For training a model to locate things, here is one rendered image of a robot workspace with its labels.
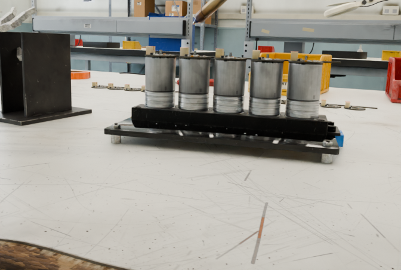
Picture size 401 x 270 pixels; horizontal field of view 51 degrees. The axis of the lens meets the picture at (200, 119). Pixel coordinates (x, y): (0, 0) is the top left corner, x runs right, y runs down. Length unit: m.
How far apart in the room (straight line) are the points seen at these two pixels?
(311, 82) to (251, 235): 0.16
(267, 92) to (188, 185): 0.12
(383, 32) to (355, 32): 0.15
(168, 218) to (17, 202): 0.07
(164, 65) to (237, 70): 0.06
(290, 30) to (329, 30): 0.22
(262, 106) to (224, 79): 0.03
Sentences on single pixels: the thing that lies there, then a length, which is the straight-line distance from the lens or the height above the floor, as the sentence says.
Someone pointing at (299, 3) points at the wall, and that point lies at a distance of 4.82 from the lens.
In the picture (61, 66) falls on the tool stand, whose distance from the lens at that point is 0.41.
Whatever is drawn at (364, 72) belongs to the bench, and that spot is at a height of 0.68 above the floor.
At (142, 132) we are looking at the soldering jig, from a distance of 0.29.
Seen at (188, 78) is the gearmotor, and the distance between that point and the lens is 0.32.
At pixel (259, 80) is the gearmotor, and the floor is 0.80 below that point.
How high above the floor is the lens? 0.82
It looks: 11 degrees down
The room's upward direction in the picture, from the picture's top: 2 degrees clockwise
